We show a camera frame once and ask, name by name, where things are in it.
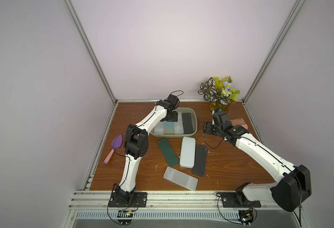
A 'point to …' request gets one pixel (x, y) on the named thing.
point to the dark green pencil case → (169, 154)
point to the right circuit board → (245, 216)
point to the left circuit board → (125, 213)
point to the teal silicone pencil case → (169, 128)
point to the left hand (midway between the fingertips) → (173, 117)
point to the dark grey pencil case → (200, 159)
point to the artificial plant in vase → (219, 93)
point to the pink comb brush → (239, 121)
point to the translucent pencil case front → (180, 178)
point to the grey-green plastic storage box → (157, 130)
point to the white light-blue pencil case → (188, 152)
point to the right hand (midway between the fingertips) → (208, 123)
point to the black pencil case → (188, 127)
